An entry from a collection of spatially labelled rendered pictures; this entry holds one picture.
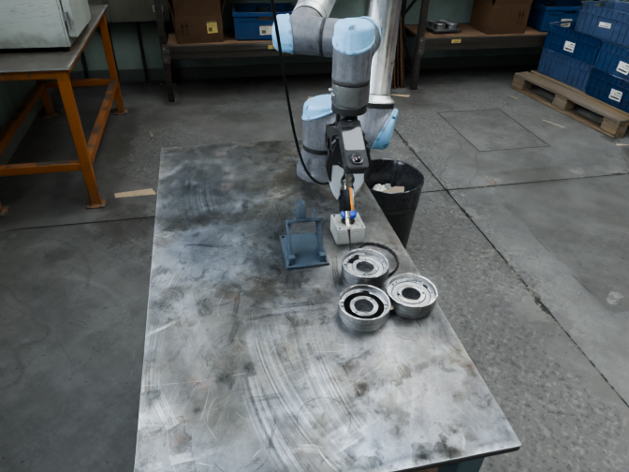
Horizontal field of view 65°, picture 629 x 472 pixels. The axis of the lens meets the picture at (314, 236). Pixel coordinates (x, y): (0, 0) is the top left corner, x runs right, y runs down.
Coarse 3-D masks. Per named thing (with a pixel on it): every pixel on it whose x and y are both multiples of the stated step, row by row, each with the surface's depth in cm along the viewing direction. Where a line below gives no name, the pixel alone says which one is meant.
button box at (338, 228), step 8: (336, 216) 124; (336, 224) 121; (344, 224) 121; (352, 224) 121; (360, 224) 121; (336, 232) 120; (344, 232) 120; (352, 232) 120; (360, 232) 121; (336, 240) 121; (344, 240) 121; (352, 240) 121; (360, 240) 122
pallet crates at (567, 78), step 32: (608, 0) 409; (576, 32) 413; (608, 32) 383; (544, 64) 450; (576, 64) 419; (608, 64) 387; (544, 96) 441; (576, 96) 407; (608, 96) 393; (608, 128) 376
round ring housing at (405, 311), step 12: (396, 276) 106; (408, 276) 107; (420, 276) 106; (408, 288) 105; (420, 288) 105; (432, 288) 104; (396, 300) 100; (408, 300) 102; (420, 300) 102; (432, 300) 102; (396, 312) 102; (408, 312) 99; (420, 312) 99
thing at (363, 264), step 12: (348, 252) 112; (360, 252) 114; (372, 252) 114; (360, 264) 112; (372, 264) 111; (384, 264) 111; (348, 276) 107; (360, 276) 106; (372, 276) 106; (384, 276) 107
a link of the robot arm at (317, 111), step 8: (320, 96) 141; (328, 96) 141; (304, 104) 139; (312, 104) 137; (320, 104) 136; (328, 104) 135; (304, 112) 139; (312, 112) 136; (320, 112) 135; (328, 112) 135; (304, 120) 140; (312, 120) 137; (320, 120) 136; (328, 120) 136; (304, 128) 141; (312, 128) 139; (320, 128) 138; (304, 136) 142; (312, 136) 140; (320, 136) 139; (304, 144) 144; (312, 144) 142; (320, 144) 141
